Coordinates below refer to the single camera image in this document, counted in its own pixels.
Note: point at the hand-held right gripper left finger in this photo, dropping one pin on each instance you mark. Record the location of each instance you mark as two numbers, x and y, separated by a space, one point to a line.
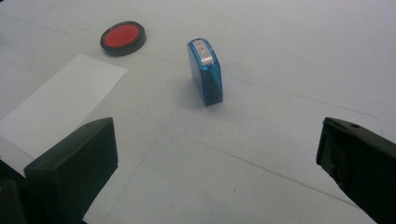
74 168

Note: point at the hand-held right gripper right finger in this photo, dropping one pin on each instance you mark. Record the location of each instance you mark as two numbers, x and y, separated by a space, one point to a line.
361 161

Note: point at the blue stamp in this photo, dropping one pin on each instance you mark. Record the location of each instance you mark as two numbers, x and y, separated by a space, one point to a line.
207 77

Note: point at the red ink pad black case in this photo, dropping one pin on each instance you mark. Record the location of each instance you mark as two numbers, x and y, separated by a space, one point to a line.
122 35

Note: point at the white paper sheet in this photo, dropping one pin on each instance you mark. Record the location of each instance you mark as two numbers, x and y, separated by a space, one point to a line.
62 105

